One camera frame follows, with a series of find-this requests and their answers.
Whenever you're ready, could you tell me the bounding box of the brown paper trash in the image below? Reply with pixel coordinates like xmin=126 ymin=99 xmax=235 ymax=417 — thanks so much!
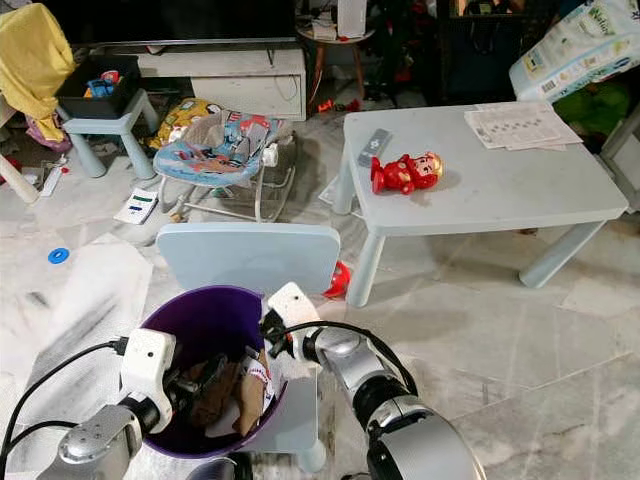
xmin=238 ymin=350 xmax=276 ymax=436

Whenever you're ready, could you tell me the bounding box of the purple rubbish bin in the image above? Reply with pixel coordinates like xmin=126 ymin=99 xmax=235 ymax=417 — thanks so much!
xmin=138 ymin=286 xmax=286 ymax=459

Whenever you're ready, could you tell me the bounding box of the pale blue chair holding bin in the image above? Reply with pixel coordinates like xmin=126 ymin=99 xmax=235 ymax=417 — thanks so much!
xmin=155 ymin=222 xmax=343 ymax=473

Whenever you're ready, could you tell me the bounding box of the red ball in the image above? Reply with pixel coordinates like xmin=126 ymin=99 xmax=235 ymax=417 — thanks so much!
xmin=325 ymin=260 xmax=353 ymax=299

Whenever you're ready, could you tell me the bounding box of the white flat device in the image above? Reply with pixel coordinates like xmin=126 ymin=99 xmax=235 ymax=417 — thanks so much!
xmin=113 ymin=188 xmax=159 ymax=225

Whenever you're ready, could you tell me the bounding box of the colourful baby bouncer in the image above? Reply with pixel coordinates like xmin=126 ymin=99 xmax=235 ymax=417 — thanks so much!
xmin=150 ymin=98 xmax=296 ymax=223

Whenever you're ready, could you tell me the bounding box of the red toy figure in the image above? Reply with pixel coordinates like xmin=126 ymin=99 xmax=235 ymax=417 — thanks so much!
xmin=370 ymin=152 xmax=444 ymax=196

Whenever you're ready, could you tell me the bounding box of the grey remote control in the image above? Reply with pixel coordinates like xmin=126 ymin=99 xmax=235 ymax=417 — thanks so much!
xmin=357 ymin=128 xmax=393 ymax=168

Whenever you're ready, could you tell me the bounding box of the small white bottle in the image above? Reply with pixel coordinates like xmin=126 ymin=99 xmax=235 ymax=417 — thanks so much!
xmin=40 ymin=160 xmax=69 ymax=196

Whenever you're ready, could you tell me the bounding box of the white tv cabinet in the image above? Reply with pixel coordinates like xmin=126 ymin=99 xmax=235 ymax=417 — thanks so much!
xmin=135 ymin=40 xmax=308 ymax=123

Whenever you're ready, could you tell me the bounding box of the beige wooden chair leg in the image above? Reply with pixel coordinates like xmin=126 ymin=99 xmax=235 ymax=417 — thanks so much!
xmin=0 ymin=150 xmax=41 ymax=206

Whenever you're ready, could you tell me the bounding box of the pale blue stool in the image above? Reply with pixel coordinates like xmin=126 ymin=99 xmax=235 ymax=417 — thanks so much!
xmin=60 ymin=90 xmax=156 ymax=181

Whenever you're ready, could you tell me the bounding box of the small pale blue table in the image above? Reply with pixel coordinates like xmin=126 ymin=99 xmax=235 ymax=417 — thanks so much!
xmin=328 ymin=103 xmax=629 ymax=309

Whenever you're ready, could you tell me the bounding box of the black storage basket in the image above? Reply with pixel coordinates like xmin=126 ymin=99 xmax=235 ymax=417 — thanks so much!
xmin=55 ymin=55 xmax=141 ymax=121

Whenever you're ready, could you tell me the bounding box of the round wooden stool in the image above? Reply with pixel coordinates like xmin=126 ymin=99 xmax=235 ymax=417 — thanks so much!
xmin=295 ymin=22 xmax=373 ymax=101

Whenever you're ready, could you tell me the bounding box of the printed paper sheet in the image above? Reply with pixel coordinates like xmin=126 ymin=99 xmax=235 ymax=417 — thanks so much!
xmin=465 ymin=100 xmax=583 ymax=151

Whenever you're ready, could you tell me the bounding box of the white container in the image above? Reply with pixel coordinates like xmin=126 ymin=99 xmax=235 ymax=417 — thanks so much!
xmin=337 ymin=0 xmax=368 ymax=39

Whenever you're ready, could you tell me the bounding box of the black television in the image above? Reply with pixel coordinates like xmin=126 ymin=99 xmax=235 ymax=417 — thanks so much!
xmin=50 ymin=0 xmax=296 ymax=43

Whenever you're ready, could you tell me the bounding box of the yellow cloth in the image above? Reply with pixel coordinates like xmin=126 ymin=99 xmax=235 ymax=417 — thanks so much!
xmin=0 ymin=3 xmax=76 ymax=146

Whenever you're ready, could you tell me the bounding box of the white diaper pack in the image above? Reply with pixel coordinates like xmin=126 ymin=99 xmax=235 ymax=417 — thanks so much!
xmin=510 ymin=0 xmax=640 ymax=103

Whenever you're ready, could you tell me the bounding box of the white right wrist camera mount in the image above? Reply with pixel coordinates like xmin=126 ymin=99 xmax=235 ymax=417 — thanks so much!
xmin=265 ymin=282 xmax=321 ymax=331

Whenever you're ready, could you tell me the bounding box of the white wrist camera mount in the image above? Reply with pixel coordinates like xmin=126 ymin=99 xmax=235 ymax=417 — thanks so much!
xmin=265 ymin=282 xmax=321 ymax=331
xmin=120 ymin=328 xmax=176 ymax=406

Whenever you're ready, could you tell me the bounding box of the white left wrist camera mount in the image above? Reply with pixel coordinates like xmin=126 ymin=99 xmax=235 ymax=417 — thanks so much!
xmin=120 ymin=328 xmax=176 ymax=406

